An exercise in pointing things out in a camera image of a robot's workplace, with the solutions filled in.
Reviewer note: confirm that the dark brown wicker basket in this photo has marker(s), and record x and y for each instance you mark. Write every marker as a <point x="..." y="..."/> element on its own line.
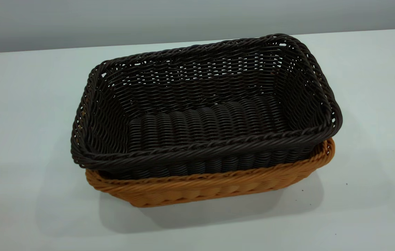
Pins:
<point x="201" y="122"/>

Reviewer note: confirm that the light brown wicker basket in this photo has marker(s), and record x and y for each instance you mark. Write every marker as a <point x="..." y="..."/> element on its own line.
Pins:
<point x="201" y="190"/>

